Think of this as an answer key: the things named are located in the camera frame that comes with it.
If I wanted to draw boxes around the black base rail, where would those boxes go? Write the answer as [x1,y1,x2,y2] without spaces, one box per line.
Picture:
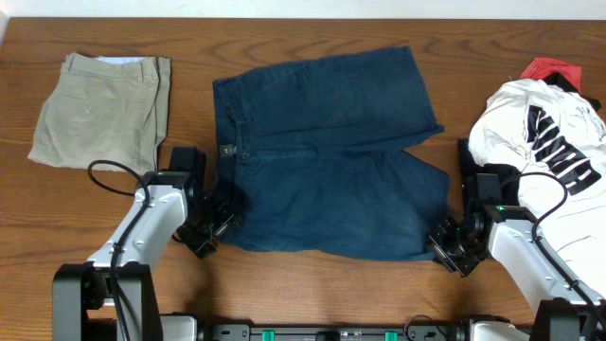
[155,312,531,341]

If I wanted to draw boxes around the black garment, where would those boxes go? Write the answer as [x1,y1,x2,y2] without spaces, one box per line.
[457,138,521,208]

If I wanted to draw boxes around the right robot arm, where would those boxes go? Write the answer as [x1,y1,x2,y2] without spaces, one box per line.
[426,173,605,340]

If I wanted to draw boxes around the red garment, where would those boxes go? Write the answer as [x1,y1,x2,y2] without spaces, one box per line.
[520,58,582,93]

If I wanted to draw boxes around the folded khaki shorts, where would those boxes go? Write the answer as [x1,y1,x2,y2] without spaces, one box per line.
[27,52,171,174]

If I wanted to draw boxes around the navy blue shorts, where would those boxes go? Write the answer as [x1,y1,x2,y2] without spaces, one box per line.
[213,46,450,261]

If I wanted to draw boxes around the white printed t-shirt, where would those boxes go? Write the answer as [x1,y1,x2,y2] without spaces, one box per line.
[469,79,605,294]

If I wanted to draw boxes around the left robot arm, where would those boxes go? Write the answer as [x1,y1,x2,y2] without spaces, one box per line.
[52,147,241,340]

